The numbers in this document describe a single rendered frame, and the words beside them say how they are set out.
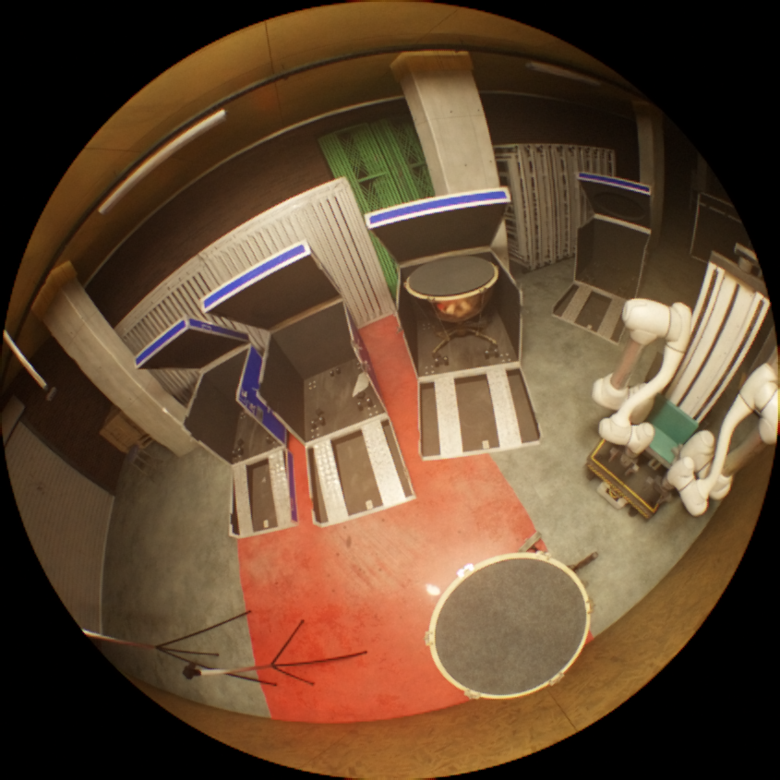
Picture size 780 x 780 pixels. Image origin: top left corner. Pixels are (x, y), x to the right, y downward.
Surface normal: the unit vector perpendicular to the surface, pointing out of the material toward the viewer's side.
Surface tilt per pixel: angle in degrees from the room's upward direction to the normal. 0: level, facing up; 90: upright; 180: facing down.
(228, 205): 90
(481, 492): 0
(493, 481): 0
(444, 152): 90
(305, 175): 90
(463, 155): 90
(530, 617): 0
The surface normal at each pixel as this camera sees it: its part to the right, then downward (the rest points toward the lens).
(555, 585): -0.29, -0.64
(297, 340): 0.23, 0.67
